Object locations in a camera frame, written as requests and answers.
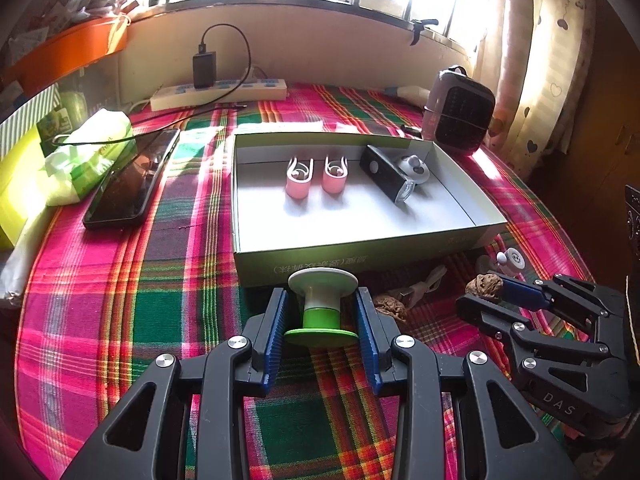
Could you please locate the white plastic sheet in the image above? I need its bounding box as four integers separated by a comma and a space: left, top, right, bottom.
0, 210, 56, 306

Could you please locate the small white knob gadget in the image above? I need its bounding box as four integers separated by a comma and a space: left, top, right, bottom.
496, 247, 526, 273

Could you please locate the orange tray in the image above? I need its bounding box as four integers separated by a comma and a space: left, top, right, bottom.
2, 19, 128, 96

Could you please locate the heart print curtain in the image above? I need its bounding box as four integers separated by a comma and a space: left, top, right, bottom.
472, 0, 596, 181

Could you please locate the black phone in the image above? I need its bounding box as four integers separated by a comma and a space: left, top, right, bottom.
82, 129, 181, 230

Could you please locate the plaid tablecloth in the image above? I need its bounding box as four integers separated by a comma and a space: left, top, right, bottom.
17, 82, 601, 480

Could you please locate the white tube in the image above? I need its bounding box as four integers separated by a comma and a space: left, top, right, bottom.
385, 85, 431, 106

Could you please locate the green striped box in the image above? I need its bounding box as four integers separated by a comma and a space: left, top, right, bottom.
0, 84, 61, 161

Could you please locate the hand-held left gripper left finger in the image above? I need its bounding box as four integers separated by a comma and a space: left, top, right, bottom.
60, 287, 289, 480

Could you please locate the white dome gadget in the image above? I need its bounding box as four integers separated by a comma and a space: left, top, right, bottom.
397, 155, 431, 184

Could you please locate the green and white spool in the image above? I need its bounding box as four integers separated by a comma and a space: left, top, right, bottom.
284, 267, 360, 347

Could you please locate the white power strip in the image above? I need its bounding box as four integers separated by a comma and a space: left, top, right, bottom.
150, 78, 288, 112

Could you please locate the black charging cable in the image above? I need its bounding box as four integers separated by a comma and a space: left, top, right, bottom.
52, 23, 251, 148

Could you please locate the brown walnut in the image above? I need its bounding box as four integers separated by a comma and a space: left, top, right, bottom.
374, 294, 408, 322
464, 272, 503, 303

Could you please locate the wooden cabinet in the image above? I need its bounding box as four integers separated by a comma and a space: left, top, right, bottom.
530, 0, 640, 261

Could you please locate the black window latch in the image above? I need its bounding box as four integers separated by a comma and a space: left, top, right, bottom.
410, 19, 440, 47

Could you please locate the black charger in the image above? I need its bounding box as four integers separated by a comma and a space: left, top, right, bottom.
192, 51, 217, 90

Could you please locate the grey USB cable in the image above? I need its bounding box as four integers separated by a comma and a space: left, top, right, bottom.
400, 265, 448, 306

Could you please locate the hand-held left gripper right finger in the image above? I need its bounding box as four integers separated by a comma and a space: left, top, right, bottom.
354, 287, 573, 480

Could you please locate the black and silver bike light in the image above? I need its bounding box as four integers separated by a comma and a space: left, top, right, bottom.
359, 145, 416, 206

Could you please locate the green and white shallow box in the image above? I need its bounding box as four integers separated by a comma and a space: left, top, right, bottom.
231, 131, 508, 288

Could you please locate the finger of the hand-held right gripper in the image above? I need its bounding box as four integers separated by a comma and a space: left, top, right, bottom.
456, 294, 626, 397
500, 274, 626, 346

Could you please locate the small grey fan heater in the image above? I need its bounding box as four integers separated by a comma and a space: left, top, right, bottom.
421, 66, 496, 157

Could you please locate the green and white tissue pack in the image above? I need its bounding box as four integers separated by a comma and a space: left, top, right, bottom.
44, 108, 136, 207

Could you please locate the yellow box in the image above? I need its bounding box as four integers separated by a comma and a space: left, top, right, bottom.
0, 125, 56, 251

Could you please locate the pink clip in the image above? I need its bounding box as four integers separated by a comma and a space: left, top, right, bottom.
286, 157, 315, 200
322, 155, 349, 193

